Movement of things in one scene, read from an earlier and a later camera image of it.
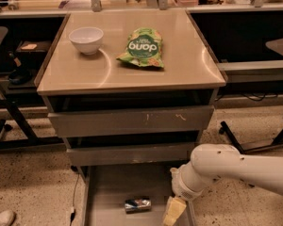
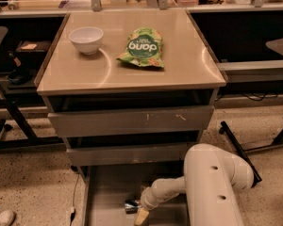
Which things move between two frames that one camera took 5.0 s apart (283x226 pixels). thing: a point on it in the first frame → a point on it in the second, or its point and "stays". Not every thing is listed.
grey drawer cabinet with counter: x=129 y=88 stays
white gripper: x=179 y=186 → x=148 y=199
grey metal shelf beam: x=256 y=71 stays
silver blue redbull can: x=137 y=204 stays
